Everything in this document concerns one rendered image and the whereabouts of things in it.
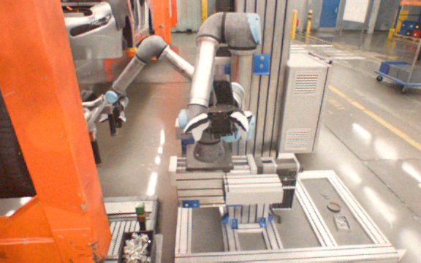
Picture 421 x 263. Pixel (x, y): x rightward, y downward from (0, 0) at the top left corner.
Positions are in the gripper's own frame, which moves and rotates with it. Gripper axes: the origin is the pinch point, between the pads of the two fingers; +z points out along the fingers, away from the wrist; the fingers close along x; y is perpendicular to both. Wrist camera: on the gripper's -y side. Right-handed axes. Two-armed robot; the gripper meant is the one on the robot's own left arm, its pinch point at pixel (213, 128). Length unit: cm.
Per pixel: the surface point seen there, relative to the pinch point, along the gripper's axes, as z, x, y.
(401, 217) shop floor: -126, -107, 140
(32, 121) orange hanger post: -6, 57, -2
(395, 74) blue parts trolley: -495, -235, 132
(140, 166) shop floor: -152, 119, 109
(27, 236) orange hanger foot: -3, 81, 44
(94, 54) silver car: -275, 219, 10
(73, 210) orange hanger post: -7, 58, 33
